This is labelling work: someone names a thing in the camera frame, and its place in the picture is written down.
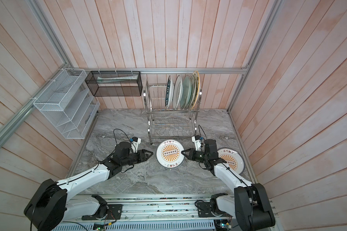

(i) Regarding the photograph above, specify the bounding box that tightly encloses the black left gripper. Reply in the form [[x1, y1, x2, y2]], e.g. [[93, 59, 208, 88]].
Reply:
[[121, 149, 154, 166]]

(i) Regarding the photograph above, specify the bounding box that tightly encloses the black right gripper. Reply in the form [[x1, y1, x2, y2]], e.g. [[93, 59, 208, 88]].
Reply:
[[182, 148, 210, 164]]

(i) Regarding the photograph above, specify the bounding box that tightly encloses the orange sunburst plate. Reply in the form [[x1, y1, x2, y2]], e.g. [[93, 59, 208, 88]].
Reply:
[[156, 139, 185, 168], [217, 148, 245, 174]]

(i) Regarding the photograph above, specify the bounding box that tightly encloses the white plate with flower outline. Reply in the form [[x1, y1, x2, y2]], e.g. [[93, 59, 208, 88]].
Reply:
[[173, 75, 183, 110]]

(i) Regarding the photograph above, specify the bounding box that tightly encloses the pale green plate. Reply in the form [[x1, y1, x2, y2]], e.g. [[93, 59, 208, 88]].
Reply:
[[180, 75, 192, 110]]

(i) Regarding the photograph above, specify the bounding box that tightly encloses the dark-rim lettered white plate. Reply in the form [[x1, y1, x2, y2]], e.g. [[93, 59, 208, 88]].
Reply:
[[165, 76, 174, 110]]

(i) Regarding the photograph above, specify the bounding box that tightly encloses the cat and stars orange-rim plate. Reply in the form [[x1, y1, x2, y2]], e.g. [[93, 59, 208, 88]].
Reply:
[[192, 71, 200, 108]]

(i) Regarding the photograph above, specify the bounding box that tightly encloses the cream plate with berry sprigs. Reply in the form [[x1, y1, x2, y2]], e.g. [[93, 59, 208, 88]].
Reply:
[[188, 75, 196, 110]]

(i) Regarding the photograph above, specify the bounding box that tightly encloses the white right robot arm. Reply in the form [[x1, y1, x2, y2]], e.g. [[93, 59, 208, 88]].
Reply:
[[181, 135, 276, 231]]

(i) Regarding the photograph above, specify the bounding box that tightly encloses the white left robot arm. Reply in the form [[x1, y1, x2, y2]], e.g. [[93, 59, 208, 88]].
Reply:
[[24, 141, 153, 231]]

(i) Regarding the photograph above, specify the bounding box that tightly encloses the stainless steel dish rack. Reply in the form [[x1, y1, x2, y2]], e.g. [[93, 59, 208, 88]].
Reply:
[[143, 83, 201, 144]]

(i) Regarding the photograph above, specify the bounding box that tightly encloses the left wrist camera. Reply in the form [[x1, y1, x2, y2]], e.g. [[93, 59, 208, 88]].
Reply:
[[130, 137, 141, 153]]

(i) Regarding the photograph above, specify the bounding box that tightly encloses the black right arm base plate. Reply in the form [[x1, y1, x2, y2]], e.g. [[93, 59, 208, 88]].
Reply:
[[194, 200, 233, 218]]

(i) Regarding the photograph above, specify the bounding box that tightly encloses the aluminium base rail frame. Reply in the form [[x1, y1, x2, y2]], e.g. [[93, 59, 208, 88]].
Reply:
[[53, 194, 241, 231]]

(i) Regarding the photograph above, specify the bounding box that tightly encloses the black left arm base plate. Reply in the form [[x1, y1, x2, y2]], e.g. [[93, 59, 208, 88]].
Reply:
[[82, 204, 123, 220]]

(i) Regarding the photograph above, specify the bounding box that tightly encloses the black mesh wall basket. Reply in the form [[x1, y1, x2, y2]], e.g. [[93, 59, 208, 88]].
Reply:
[[85, 70, 143, 97]]

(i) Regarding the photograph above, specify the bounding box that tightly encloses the white wire mesh shelf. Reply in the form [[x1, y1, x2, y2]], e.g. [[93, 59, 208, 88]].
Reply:
[[34, 68, 100, 140]]

